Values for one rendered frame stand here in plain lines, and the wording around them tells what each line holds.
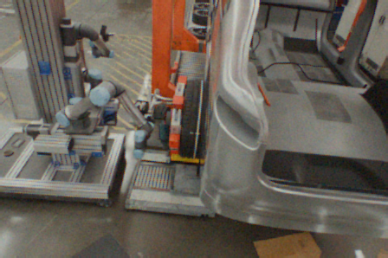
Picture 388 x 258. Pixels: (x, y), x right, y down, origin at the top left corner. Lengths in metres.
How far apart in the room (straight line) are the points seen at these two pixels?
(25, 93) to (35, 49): 0.36
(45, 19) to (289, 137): 1.94
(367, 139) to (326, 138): 0.35
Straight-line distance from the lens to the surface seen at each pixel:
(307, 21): 4.87
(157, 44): 2.68
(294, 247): 2.80
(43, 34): 2.32
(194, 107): 2.10
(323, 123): 2.50
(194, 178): 2.75
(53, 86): 2.48
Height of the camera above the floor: 2.19
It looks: 36 degrees down
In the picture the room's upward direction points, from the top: 6 degrees clockwise
